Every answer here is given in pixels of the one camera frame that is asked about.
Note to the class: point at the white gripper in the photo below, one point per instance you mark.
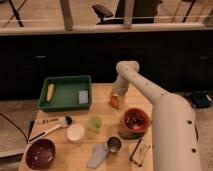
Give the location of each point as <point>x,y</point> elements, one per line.
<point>120,86</point>

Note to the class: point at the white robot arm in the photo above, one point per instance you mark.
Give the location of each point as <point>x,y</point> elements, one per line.
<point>174,134</point>

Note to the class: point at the green plastic cup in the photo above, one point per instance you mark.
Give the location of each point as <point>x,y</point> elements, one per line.
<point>94,124</point>

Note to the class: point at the steel measuring cup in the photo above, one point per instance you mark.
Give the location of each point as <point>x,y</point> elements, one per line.
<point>114,144</point>

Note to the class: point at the terracotta bowl with dark contents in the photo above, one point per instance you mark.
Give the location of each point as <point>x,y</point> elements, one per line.
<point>134,120</point>

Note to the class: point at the grey blue sponge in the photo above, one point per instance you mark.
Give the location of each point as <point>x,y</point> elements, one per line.
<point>83,97</point>

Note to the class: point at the green saucer plate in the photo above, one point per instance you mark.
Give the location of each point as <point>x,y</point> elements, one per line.
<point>130,136</point>

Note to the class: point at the green plastic tray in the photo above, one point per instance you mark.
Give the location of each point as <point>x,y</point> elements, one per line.
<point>66,93</point>

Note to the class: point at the translucent plastic scoop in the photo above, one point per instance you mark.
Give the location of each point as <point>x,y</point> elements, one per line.
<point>99,154</point>

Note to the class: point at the yellow corn cob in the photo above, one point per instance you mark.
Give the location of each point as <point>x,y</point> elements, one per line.
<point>50,91</point>

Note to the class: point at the black office chair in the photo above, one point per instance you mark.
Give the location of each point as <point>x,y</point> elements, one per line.
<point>128,12</point>

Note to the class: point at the blue object on floor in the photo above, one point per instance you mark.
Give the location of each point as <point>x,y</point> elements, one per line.
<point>200,99</point>

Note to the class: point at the dark maroon bowl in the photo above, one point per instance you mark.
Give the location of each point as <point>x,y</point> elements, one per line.
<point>41,154</point>

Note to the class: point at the black handled utensil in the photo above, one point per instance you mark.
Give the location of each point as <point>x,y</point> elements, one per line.
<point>45,121</point>

